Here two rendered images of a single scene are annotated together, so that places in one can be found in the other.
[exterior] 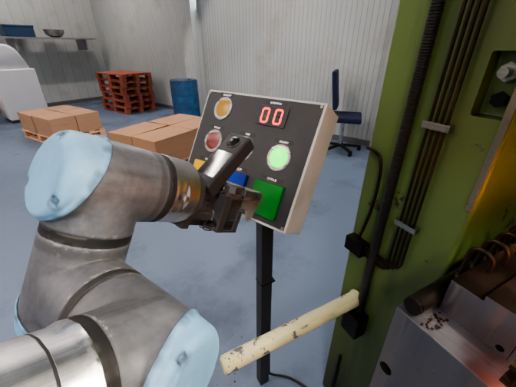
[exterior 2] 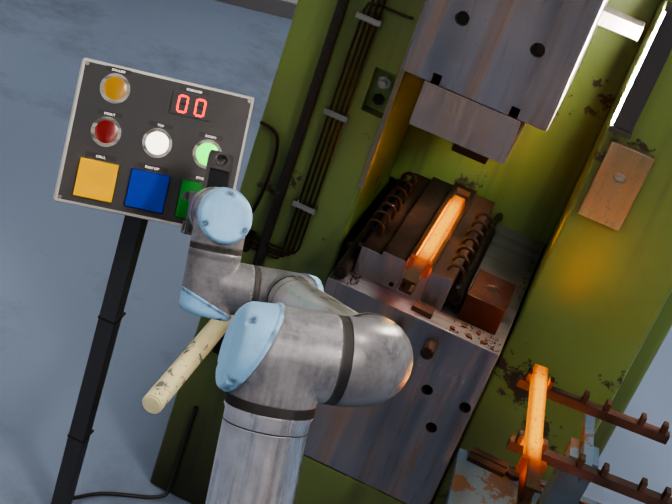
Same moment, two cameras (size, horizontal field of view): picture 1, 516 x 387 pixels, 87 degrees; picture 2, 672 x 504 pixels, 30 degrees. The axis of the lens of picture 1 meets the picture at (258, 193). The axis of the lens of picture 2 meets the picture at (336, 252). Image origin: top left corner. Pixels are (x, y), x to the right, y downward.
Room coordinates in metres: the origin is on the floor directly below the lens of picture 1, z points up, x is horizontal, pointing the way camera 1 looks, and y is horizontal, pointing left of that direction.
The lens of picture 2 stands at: (-0.98, 1.53, 2.24)
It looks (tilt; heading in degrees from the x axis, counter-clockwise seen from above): 30 degrees down; 306
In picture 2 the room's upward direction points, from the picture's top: 20 degrees clockwise
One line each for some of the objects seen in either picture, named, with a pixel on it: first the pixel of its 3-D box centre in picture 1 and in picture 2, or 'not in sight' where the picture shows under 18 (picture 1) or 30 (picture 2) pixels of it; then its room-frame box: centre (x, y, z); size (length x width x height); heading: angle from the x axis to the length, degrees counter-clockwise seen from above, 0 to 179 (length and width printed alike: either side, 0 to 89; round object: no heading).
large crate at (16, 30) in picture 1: (16, 31); not in sight; (6.56, 4.99, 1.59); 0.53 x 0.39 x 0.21; 143
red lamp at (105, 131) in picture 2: (213, 140); (106, 131); (0.68, 0.11, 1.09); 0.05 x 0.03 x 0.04; 28
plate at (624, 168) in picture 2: not in sight; (616, 185); (0.00, -0.61, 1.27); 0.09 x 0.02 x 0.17; 28
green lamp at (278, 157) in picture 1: (278, 157); (207, 154); (0.56, -0.04, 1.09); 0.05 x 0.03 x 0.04; 28
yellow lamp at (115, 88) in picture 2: (223, 107); (115, 88); (0.71, 0.09, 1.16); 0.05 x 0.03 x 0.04; 28
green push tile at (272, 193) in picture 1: (266, 199); (197, 201); (0.52, -0.02, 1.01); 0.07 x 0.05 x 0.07; 53
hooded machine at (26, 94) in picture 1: (14, 83); not in sight; (5.66, 4.70, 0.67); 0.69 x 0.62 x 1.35; 145
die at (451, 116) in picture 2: not in sight; (486, 89); (0.32, -0.53, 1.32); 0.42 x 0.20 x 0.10; 118
